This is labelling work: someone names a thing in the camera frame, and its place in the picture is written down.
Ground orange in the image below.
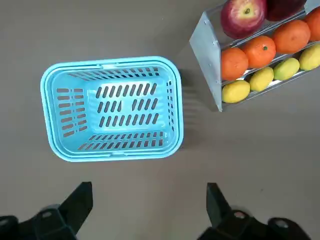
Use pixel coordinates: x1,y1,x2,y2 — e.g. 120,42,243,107
221,47,250,81
271,19,312,54
304,6,320,42
241,35,277,69

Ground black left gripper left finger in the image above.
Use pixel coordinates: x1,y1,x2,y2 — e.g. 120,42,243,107
0,181,94,240

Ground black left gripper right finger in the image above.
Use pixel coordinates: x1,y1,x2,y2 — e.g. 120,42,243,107
198,182,314,240

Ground red apple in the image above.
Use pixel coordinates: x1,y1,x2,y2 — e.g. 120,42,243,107
265,0,308,22
219,0,268,40

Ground greenish yellow lemon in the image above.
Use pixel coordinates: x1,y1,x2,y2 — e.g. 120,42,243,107
273,57,300,81

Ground clear acrylic fruit shelf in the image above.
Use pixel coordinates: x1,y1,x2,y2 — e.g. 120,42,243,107
189,0,320,113

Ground light blue plastic basket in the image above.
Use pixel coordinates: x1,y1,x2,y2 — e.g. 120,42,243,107
39,55,185,163

